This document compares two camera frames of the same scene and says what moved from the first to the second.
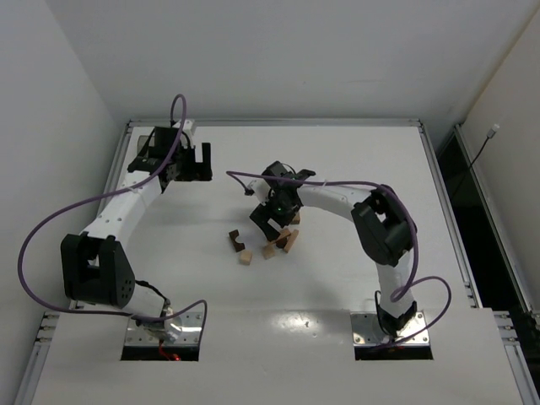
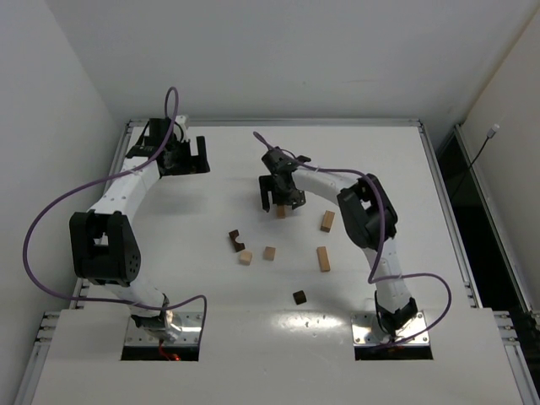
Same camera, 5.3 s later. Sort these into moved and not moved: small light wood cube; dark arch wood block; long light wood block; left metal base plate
Moved: long light wood block
Not moved: left metal base plate; small light wood cube; dark arch wood block
